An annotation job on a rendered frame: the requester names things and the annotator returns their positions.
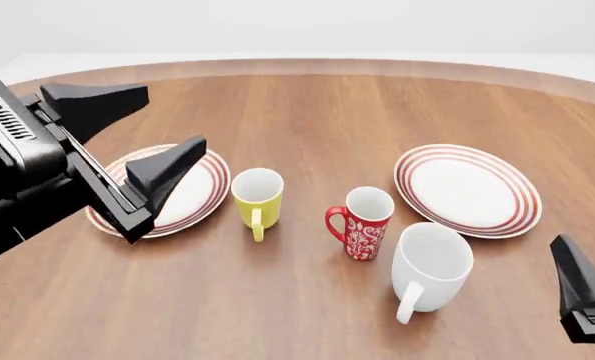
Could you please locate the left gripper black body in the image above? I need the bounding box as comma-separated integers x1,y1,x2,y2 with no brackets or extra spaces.
19,93,157,246

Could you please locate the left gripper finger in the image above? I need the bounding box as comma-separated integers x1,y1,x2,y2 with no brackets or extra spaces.
125,135,209,223
40,82,150,146

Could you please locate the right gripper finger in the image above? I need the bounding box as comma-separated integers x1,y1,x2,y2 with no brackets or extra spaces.
549,233,595,313

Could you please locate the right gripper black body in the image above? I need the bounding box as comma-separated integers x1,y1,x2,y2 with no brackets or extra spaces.
559,299,595,345

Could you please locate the white plate with red rings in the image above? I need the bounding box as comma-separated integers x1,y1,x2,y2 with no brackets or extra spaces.
393,143,544,240
84,143,232,240

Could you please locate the yellow mug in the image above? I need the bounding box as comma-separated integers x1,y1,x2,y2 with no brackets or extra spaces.
230,167,286,243

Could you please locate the white mug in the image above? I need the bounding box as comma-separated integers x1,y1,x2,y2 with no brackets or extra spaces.
390,221,475,326

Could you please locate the red patterned mug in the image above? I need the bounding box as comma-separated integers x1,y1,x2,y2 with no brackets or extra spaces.
324,186,396,263

